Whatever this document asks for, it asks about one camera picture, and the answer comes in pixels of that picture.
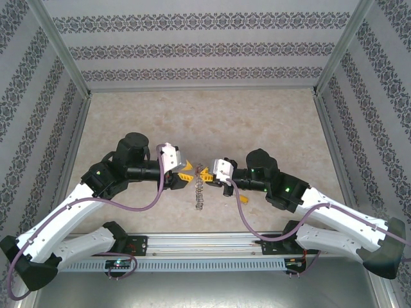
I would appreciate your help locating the yellow capped key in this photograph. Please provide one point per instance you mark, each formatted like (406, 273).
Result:
(245, 199)

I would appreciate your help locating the aluminium mounting rail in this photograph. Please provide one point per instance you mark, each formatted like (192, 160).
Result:
(205, 245)

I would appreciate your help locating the aluminium frame post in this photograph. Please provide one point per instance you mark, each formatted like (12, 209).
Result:
(343, 45)
(61, 51)

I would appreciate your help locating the small circuit board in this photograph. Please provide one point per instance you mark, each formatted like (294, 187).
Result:
(118, 263)
(293, 262)

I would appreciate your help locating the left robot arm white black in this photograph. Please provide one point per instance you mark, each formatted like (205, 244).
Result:
(48, 231)

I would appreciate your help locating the aluminium table edge rail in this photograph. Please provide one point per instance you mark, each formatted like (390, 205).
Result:
(334, 141)
(75, 141)

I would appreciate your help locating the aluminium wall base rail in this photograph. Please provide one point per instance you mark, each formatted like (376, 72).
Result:
(202, 89)

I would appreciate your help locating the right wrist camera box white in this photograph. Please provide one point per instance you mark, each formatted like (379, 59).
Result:
(223, 168)

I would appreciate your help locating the grey metal shelf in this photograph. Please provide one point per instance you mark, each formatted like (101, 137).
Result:
(205, 288)

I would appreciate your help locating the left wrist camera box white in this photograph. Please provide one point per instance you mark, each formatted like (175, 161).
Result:
(170, 157)

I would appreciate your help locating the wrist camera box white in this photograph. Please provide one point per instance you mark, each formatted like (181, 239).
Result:
(170, 157)
(223, 168)

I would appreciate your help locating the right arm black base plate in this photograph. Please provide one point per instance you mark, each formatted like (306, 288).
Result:
(268, 245)

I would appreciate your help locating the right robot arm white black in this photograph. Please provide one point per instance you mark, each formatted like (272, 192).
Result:
(337, 215)

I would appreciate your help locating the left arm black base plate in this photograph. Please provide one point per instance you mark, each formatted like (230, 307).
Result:
(141, 245)

